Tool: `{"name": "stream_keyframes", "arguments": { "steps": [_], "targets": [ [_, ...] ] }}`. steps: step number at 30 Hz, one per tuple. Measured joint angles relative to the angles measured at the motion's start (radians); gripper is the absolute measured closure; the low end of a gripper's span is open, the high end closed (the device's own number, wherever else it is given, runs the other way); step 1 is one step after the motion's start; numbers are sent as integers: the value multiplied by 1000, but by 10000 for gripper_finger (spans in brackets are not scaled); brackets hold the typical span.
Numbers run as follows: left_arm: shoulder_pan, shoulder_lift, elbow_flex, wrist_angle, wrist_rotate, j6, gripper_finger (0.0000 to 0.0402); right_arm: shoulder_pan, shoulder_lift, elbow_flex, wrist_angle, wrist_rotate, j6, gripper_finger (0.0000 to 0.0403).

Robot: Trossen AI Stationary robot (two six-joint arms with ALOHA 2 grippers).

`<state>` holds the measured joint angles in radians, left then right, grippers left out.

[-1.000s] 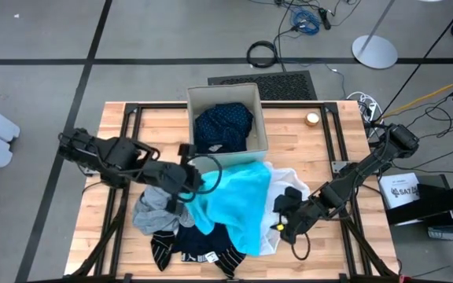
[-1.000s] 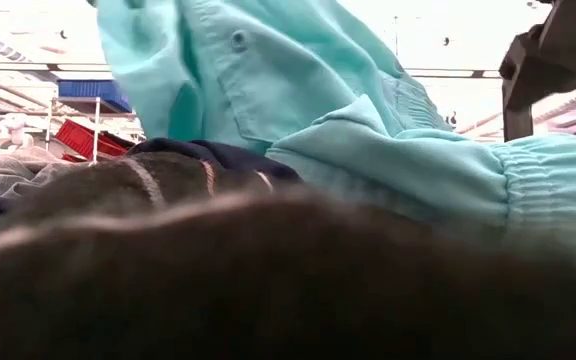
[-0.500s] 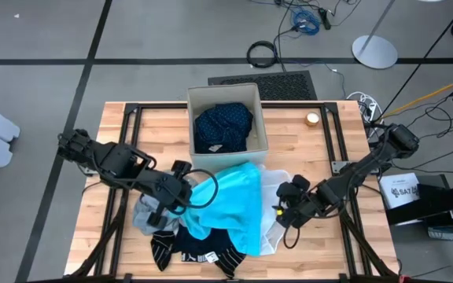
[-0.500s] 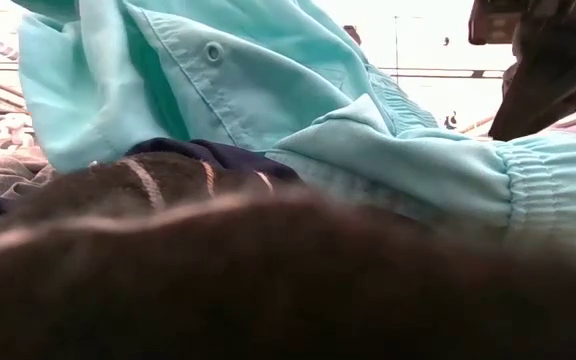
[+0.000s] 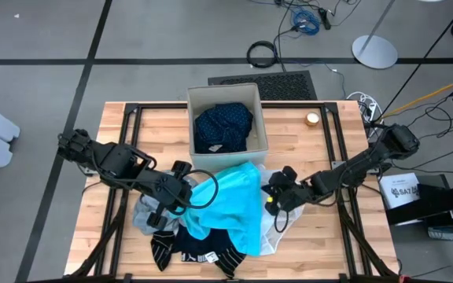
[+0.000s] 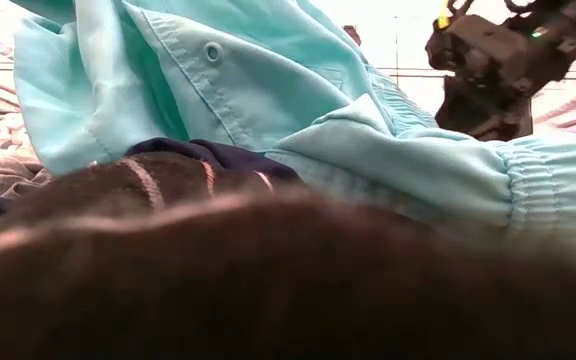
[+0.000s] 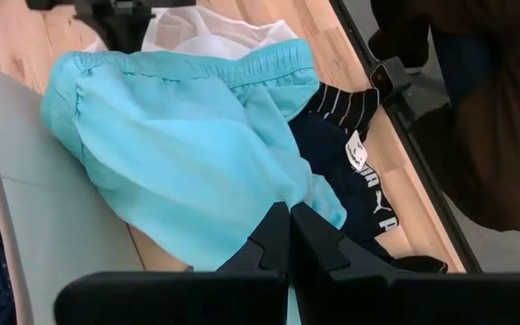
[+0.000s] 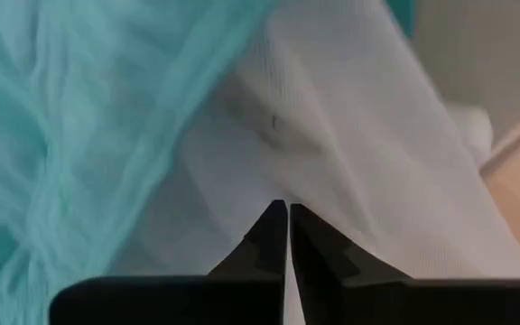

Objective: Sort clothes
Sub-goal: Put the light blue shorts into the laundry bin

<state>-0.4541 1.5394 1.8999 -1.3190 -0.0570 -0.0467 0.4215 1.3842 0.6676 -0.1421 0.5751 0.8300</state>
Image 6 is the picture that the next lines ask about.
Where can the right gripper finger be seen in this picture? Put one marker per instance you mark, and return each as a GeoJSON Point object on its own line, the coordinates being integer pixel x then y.
{"type": "Point", "coordinates": [488, 110]}

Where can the turquoise garment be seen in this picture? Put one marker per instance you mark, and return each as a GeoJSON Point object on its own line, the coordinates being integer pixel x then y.
{"type": "Point", "coordinates": [268, 100]}

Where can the black striped sock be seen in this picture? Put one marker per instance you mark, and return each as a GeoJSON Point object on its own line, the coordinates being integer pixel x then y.
{"type": "Point", "coordinates": [268, 280]}

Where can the navy dotted garment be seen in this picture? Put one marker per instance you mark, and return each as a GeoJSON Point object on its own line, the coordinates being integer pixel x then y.
{"type": "Point", "coordinates": [208, 149]}

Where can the grey shirt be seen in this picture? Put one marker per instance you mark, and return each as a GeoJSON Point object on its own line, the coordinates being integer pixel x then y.
{"type": "Point", "coordinates": [3, 175]}

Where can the yellow tape tag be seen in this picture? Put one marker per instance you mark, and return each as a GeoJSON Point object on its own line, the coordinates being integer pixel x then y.
{"type": "Point", "coordinates": [443, 20]}

